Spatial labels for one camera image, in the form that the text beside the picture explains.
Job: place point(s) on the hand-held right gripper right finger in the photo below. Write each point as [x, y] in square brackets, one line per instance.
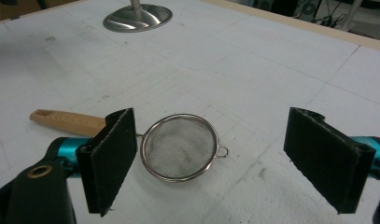
[327, 161]

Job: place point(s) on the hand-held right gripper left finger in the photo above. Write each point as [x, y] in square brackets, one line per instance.
[108, 165]

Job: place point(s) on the round metal stand base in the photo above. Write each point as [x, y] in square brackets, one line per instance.
[137, 18]

